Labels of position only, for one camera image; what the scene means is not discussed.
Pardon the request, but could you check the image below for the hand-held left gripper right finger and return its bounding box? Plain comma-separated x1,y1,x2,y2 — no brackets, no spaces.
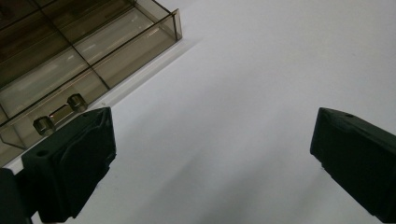
309,106,396,224

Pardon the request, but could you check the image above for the smoky transparent plastic drawer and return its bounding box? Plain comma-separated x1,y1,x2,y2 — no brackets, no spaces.
0,0,183,168

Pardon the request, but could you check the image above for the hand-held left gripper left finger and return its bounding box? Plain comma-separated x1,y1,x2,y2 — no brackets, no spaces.
21,106,118,224

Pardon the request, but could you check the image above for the smoky transparent drawer organizer box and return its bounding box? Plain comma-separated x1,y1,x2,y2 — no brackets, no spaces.
0,0,138,90

